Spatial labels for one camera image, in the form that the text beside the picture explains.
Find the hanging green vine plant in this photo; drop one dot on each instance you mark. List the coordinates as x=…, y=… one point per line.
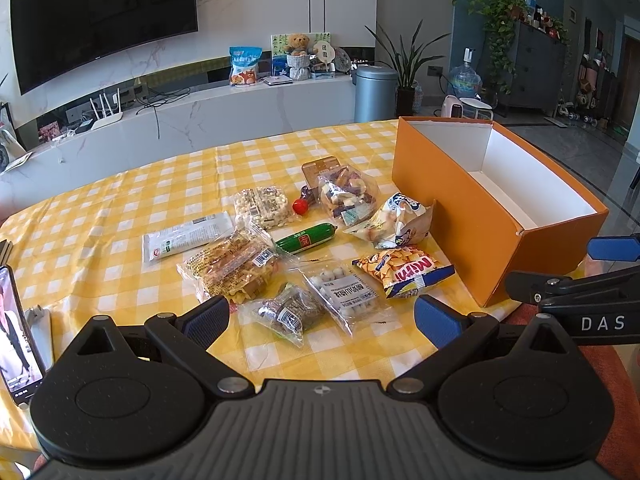
x=500, y=18

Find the white wifi router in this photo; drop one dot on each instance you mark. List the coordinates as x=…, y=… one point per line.
x=106, y=109

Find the teddy bear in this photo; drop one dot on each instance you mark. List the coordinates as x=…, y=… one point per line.
x=297, y=45

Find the green sausage stick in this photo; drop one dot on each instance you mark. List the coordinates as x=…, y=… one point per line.
x=308, y=238

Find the blue snack bag on counter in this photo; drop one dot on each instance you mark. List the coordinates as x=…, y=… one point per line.
x=244, y=65

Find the orange cardboard box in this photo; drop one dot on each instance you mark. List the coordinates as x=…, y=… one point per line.
x=501, y=205

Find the grey round trash bin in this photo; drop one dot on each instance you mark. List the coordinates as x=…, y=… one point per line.
x=375, y=97

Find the black curved television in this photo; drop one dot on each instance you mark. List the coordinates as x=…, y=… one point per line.
x=52, y=37

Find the orange Mimi snack bag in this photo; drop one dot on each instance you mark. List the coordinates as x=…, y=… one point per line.
x=404, y=271

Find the white long snack packet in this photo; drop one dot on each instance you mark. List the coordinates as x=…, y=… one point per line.
x=189, y=235

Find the white marble tv counter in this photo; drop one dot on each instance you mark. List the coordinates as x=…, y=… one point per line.
x=203, y=119

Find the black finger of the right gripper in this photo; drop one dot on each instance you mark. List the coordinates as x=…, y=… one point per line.
x=533, y=288

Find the mixed snack clear bag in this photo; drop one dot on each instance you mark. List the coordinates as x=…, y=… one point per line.
x=348, y=195

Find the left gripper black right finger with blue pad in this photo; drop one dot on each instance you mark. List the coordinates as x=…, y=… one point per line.
x=520, y=396

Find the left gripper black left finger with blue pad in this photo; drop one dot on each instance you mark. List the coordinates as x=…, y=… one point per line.
x=125, y=395

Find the white small stool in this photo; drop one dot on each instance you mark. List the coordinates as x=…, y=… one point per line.
x=476, y=109

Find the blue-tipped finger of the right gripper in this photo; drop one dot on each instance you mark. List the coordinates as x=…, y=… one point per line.
x=614, y=248

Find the yellow crisps clear bag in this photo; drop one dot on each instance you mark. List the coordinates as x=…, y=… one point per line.
x=238, y=266

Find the small red-capped candy bottle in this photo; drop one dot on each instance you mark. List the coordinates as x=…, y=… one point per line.
x=306, y=199

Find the pink small heater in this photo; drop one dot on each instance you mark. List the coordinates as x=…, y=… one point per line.
x=452, y=107

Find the yellow checked tablecloth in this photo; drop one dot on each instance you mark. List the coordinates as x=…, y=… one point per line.
x=79, y=254

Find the white blue chips bag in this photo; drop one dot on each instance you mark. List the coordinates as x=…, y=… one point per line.
x=399, y=222

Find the smartphone on stand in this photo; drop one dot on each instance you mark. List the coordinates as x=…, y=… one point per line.
x=22, y=369

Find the clear bag white balls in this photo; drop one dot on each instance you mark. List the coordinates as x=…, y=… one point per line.
x=351, y=298

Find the dark grey cabinet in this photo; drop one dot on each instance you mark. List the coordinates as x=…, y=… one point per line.
x=538, y=70

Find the brown snack box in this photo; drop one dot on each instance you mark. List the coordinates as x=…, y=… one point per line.
x=311, y=170

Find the potted long-leaf plant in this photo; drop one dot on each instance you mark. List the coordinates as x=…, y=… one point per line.
x=406, y=60

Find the clear nut cake pack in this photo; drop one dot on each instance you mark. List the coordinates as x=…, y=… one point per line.
x=266, y=207

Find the blue water jug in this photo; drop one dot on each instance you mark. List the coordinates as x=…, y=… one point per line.
x=464, y=81

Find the clear bag dark snack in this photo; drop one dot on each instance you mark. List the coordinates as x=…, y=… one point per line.
x=289, y=315

